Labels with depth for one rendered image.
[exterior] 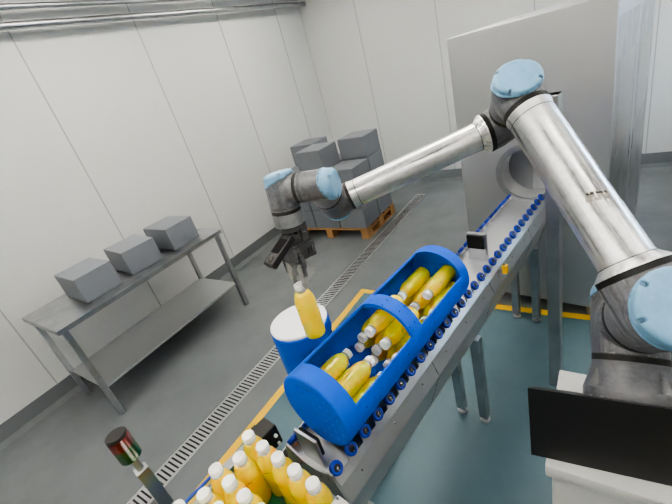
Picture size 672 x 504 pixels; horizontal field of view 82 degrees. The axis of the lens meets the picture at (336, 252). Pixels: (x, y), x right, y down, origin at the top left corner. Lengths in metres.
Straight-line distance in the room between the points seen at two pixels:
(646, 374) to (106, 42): 4.69
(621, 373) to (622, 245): 0.29
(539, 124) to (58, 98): 4.02
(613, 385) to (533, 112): 0.64
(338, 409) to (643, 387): 0.74
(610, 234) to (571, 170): 0.16
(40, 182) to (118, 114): 1.00
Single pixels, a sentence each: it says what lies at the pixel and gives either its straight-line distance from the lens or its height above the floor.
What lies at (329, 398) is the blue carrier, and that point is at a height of 1.20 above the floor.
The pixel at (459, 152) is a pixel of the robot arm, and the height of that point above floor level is 1.73.
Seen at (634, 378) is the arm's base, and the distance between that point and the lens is 1.08.
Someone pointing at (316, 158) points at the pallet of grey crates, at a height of 1.10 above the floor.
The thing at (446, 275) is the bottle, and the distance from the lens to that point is 1.71.
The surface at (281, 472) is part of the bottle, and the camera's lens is 1.28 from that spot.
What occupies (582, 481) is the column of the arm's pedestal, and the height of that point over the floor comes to 1.09.
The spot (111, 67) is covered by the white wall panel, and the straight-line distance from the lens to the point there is 4.72.
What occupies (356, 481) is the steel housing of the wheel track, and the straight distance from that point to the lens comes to 1.43.
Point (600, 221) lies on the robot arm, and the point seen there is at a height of 1.62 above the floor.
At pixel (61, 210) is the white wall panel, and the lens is 4.28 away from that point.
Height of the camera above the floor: 2.05
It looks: 25 degrees down
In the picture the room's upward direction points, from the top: 16 degrees counter-clockwise
